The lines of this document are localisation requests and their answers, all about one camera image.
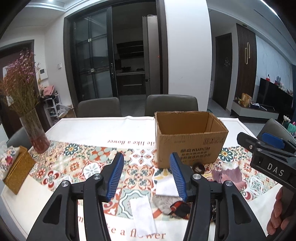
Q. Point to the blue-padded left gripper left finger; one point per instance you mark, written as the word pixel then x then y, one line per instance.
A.
pixel 59 218

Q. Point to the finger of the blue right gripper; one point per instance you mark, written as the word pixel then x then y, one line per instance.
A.
pixel 273 140

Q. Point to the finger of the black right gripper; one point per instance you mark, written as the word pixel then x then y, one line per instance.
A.
pixel 248 142

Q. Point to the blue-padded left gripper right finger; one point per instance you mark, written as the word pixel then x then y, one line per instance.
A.
pixel 234 218

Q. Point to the dark floral cloth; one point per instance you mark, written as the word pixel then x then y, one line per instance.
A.
pixel 180 209

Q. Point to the white sock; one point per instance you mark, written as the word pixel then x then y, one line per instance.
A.
pixel 142 216

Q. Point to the person's right hand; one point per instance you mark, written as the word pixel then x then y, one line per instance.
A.
pixel 275 219

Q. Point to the grey chair right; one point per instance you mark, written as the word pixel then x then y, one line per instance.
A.
pixel 276 129

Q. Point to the white tv cabinet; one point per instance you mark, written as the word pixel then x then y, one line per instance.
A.
pixel 252 113

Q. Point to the pink purple cloth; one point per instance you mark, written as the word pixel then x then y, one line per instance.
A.
pixel 233 175

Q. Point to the yellow bag on cabinet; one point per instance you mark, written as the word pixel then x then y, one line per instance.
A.
pixel 245 100

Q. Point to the black television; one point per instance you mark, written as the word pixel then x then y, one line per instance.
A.
pixel 276 99

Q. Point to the brown cardboard box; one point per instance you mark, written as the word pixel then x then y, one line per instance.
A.
pixel 197 137

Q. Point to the woven tissue box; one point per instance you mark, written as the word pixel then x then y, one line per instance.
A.
pixel 19 170

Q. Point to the dark wooden door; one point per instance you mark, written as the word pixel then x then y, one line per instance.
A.
pixel 223 69

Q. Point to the grey floral pouch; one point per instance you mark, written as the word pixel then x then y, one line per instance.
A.
pixel 164 203

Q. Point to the folded white cloth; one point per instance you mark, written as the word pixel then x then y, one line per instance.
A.
pixel 167 187

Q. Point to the glass vase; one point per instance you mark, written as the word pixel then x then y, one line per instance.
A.
pixel 35 132

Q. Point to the floral tissue box cover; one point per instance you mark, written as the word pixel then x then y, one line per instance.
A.
pixel 8 157

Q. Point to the patterned white tablecloth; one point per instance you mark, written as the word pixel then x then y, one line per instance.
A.
pixel 81 147

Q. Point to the shoe rack with items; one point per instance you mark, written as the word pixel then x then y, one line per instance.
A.
pixel 54 109

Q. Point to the dried pink flowers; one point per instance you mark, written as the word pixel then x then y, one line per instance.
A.
pixel 19 83

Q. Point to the glass sliding door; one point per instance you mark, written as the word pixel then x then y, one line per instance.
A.
pixel 68 44

